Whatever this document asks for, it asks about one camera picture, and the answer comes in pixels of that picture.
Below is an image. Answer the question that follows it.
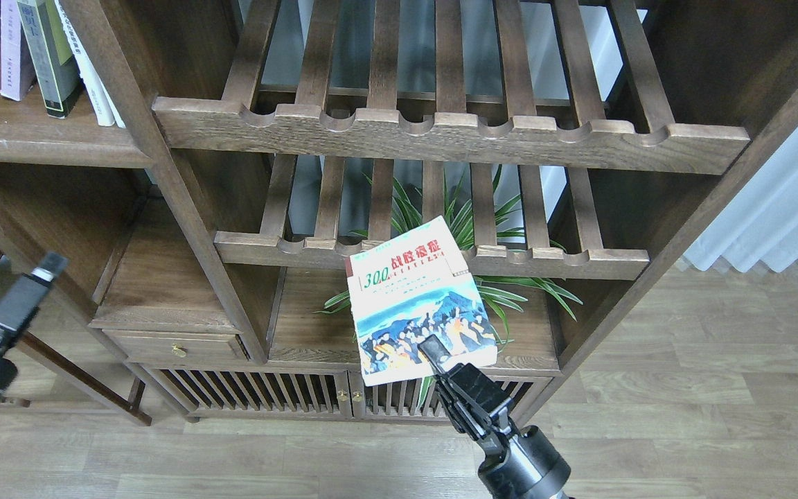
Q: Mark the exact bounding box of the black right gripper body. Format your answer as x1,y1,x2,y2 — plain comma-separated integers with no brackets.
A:
477,424,571,498

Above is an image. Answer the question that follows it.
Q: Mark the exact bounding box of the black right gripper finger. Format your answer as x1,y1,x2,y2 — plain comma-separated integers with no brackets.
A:
419,335,514,444

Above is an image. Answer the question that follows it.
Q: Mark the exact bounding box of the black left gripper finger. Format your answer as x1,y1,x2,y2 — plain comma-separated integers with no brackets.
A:
0,252,69,347

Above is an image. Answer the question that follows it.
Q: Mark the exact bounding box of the colourful cover paperback book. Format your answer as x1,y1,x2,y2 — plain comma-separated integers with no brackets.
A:
346,217,498,387

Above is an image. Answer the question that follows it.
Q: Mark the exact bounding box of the white purple-edged book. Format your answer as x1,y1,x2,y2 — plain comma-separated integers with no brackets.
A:
0,1,35,101

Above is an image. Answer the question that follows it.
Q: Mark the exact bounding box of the black and green book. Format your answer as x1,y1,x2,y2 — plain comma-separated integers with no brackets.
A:
18,1,82,118

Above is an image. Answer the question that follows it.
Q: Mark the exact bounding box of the green spider plant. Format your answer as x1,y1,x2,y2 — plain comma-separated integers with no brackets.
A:
322,180,580,405

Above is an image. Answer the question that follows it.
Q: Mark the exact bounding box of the brass drawer knob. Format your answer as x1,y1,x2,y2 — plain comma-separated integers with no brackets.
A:
171,343,189,359

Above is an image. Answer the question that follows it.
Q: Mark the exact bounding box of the white upright book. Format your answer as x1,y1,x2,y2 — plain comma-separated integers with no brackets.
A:
54,1,125,128

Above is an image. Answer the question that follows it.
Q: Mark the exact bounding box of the dark wooden bookshelf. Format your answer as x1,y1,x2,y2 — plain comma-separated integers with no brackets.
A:
0,1,798,423

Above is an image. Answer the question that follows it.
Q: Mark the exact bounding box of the white curtain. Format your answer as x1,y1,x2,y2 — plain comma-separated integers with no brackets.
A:
683,127,798,272

